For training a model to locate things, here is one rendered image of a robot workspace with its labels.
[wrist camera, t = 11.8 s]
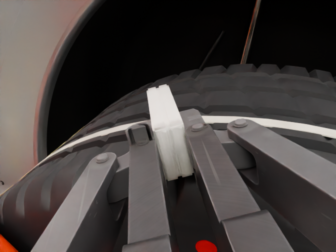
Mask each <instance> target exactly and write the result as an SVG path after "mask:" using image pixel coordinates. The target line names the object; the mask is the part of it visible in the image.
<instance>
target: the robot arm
mask: <svg viewBox="0 0 336 252"><path fill-rule="evenodd" d="M147 98H148V105H149V112H150V119H151V120H147V121H142V122H138V123H136V124H133V125H131V126H129V127H128V128H127V129H126V130H125V134H126V137H127V140H128V143H129V152H128V153H126V154H124V155H122V156H120V157H118V158H117V156H116V154H115V153H112V152H106V153H101V154H98V155H97V156H96V157H94V158H93V159H92V160H91V161H90V162H89V164H88V165H87V167H86V168H85V170H84V171H83V173H82V174H81V176H80V177H79V179H78V180H77V182H76V183H75V185H74V186H73V188H72V189H71V191H70V192H69V194H68V195H67V197H66V198H65V200H64V201H63V203H62V204H61V206H60V207H59V209H58V210H57V212H56V213H55V215H54V216H53V218H52V219H51V221H50V223H49V224H48V226H47V227H46V229H45V230H44V232H43V233H42V235H41V236H40V238H39V239H38V241H37V242H36V244H35V245H34V247H33V248H32V250H31V251H30V252H113V249H114V246H115V244H116V241H117V238H118V235H119V233H120V230H121V227H122V224H123V221H124V219H125V216H126V213H127V210H128V242H127V244H126V245H123V247H122V252H180V251H179V246H178V241H177V235H176V230H175V224H174V219H173V214H172V208H171V203H170V198H169V192H168V187H167V182H166V180H168V181H171V180H175V179H178V177H180V176H182V177H187V176H191V175H193V174H192V173H194V176H195V180H196V185H197V188H199V190H200V193H201V196H202V199H203V202H204V205H205V208H206V211H207V214H208V217H209V220H210V223H211V226H212V229H213V232H214V235H215V238H216V241H217V244H218V247H219V250H220V252H294V250H293V249H292V247H291V245H290V244H289V242H288V241H287V239H286V238H285V236H284V234H283V233H282V231H281V230H280V228H279V226H278V225H277V223H276V222H275V220H274V218H273V217H272V215H271V214H270V212H269V211H268V210H266V209H265V210H261V209H260V208H259V206H258V204H257V203H256V201H255V199H254V198H253V196H252V194H251V193H250V191H249V189H248V188H247V186H249V187H250V188H251V189H252V190H253V191H254V192H255V193H256V194H258V195H259V196H260V197H261V198H262V199H263V200H264V201H266V202H267V203H268V204H269V205H270V206H271V207H272V208H273V209H275V210H276V211H277V212H278V213H279V214H280V215H281V216H283V217H284V218H285V219H286V220H287V221H288V222H289V223H290V224H292V225H293V226H294V227H295V228H296V229H297V230H298V231H300V232H301V233H302V234H303V235H304V236H305V237H306V238H307V239H309V240H310V241H311V242H312V243H313V244H314V245H315V246H317V247H318V248H319V249H320V250H321V251H322V252H336V164H334V163H332V162H330V161H329V160H327V159H325V158H323V157H321V156H319V155H317V154H315V153H313V152H312V151H310V150H308V149H306V148H304V147H302V146H300V145H298V144H296V143H295V142H293V141H291V140H289V139H287V138H285V137H283V136H281V135H279V134H278V133H276V132H274V131H272V130H270V129H268V128H266V127H264V126H262V125H261V124H259V123H257V122H255V121H253V120H250V119H244V118H241V119H240V118H239V119H236V120H233V121H231V122H229V123H228V124H227V130H213V128H212V127H211V125H209V124H207V123H205V121H204V119H203V118H202V116H201V114H200V112H199V111H198V110H196V109H194V108H193V109H188V110H184V111H180V112H179V111H178V108H177V106H176V103H175V101H174V98H173V96H172V93H171V90H170V88H169V86H168V85H167V84H164V85H160V86H159V88H156V87H152V88H148V90H147ZM246 185H247V186H246Z"/></svg>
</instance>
